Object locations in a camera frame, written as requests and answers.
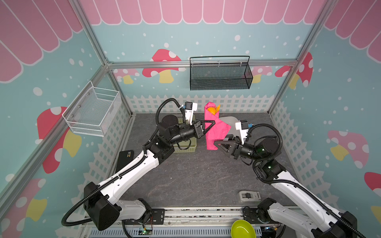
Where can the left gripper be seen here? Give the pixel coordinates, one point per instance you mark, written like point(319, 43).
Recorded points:
point(198, 128)

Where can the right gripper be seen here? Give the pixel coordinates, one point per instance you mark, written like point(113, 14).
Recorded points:
point(235, 147)

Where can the pink paper napkin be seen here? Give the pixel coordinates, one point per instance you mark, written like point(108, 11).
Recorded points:
point(219, 130)

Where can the green perforated plastic basket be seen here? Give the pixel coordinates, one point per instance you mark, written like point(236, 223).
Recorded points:
point(182, 146)

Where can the orange spoon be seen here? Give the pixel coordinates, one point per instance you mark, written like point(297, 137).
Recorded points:
point(212, 110)

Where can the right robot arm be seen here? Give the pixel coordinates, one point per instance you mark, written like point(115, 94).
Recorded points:
point(320, 219)

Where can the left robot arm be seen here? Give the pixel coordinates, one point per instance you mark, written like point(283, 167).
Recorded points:
point(101, 202)

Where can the white plastic tub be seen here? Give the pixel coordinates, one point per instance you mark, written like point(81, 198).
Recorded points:
point(230, 120)

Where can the white small device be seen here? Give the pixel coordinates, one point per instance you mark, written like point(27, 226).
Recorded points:
point(249, 196)

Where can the lime green bowl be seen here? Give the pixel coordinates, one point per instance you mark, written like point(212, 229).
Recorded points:
point(242, 229)

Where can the black box with yellow label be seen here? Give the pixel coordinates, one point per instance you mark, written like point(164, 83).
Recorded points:
point(124, 158)

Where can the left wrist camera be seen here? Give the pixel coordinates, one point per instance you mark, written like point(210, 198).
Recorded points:
point(190, 108)

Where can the black wire mesh basket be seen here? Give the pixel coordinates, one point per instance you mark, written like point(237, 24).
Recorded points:
point(220, 73)

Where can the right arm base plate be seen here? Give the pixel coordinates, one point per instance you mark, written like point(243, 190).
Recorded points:
point(255, 215)

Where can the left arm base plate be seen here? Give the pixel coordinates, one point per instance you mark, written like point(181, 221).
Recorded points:
point(150, 217)

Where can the white wire mesh basket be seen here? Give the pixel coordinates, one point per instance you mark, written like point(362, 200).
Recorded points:
point(93, 110)

